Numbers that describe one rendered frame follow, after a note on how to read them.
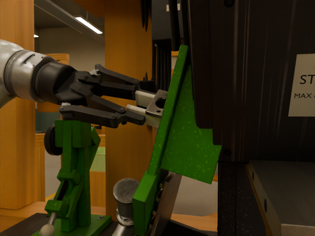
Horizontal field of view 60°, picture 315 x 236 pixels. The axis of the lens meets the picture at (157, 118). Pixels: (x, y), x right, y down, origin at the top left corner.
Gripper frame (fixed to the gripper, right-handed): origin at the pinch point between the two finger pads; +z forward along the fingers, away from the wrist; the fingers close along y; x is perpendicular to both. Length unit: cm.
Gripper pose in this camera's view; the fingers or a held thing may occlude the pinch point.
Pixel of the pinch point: (151, 109)
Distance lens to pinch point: 45.8
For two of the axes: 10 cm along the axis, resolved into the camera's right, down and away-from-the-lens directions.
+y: 3.5, -7.0, 6.2
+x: -0.1, 6.6, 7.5
